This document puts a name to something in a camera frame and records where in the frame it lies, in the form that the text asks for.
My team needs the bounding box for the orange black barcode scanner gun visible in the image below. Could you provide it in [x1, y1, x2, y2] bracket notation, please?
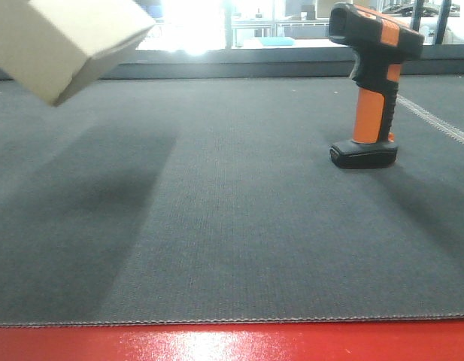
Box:
[329, 2, 424, 169]

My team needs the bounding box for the brown cardboard package box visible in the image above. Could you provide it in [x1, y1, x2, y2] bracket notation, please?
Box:
[0, 1, 155, 107]

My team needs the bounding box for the dark grey conveyor belt mat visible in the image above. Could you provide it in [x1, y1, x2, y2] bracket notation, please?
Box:
[0, 76, 464, 326]

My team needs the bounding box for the blue tray in background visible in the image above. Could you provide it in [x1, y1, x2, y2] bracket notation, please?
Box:
[259, 37, 295, 47]

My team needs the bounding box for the red metal table edge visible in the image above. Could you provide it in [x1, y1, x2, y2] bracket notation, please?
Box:
[0, 320, 464, 360]

